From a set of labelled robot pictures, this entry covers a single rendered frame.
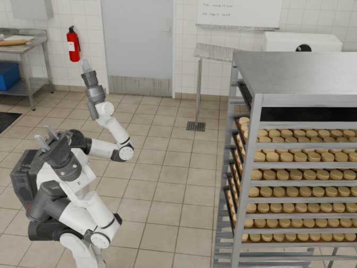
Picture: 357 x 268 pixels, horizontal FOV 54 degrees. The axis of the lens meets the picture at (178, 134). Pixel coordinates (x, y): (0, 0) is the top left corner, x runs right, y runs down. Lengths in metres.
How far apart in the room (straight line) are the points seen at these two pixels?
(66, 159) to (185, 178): 2.61
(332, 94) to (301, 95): 0.11
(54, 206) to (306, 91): 1.04
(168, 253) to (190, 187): 0.88
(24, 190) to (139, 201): 1.93
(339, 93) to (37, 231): 1.49
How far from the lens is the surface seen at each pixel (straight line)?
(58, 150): 1.23
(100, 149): 1.88
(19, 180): 1.70
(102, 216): 1.40
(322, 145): 1.45
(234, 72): 1.68
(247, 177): 1.41
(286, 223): 1.72
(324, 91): 1.33
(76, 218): 1.49
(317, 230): 1.75
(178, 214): 3.36
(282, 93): 1.26
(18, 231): 3.47
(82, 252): 1.95
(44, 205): 1.52
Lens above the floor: 2.30
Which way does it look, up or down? 30 degrees down
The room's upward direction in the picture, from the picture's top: 1 degrees clockwise
